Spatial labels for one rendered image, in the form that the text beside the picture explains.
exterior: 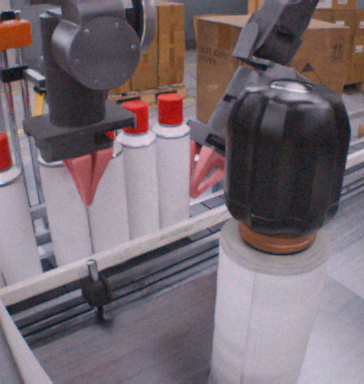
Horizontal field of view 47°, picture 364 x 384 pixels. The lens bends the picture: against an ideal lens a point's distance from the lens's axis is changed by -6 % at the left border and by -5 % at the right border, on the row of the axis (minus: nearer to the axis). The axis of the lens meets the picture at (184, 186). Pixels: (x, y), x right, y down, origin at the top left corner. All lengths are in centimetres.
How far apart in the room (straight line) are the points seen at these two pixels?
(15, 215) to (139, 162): 16
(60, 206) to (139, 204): 11
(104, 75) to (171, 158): 26
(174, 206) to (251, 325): 31
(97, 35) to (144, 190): 28
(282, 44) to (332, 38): 45
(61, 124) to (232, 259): 21
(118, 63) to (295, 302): 22
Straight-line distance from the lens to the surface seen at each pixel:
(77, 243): 56
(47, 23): 40
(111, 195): 54
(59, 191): 52
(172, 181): 59
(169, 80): 414
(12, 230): 52
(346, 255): 73
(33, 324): 57
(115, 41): 33
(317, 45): 106
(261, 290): 31
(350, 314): 55
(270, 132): 25
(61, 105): 42
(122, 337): 50
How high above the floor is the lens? 125
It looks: 29 degrees down
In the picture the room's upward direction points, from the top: straight up
